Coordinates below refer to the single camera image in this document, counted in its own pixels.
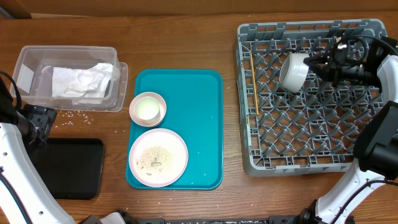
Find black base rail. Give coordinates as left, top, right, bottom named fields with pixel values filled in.
left=79, top=209, right=303, bottom=224

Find large pink plate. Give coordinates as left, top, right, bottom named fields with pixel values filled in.
left=128, top=128, right=189, bottom=188

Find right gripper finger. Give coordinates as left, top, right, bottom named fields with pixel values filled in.
left=309, top=63, right=329, bottom=80
left=303, top=54, right=330, bottom=66

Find white cup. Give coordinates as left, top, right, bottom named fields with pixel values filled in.
left=134, top=96, right=160, bottom=122

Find grey dishwasher rack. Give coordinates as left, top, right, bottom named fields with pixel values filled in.
left=234, top=19, right=387, bottom=177

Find small pink bowl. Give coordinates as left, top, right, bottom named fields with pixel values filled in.
left=129, top=91, right=167, bottom=127

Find black rectangular tray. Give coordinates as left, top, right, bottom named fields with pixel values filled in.
left=29, top=138, right=105, bottom=200

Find white napkin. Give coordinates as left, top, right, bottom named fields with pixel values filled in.
left=52, top=63, right=113, bottom=105

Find clear plastic bin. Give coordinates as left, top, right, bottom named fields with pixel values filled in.
left=10, top=45, right=128, bottom=113

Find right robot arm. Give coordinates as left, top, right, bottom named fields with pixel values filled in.
left=289, top=34, right=397, bottom=223

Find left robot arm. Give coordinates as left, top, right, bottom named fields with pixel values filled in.
left=1, top=82, right=75, bottom=223

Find grey bowl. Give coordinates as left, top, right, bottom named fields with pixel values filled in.
left=279, top=53, right=309, bottom=93

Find teal plastic serving tray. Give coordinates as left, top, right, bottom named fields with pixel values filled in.
left=134, top=69, right=224, bottom=190

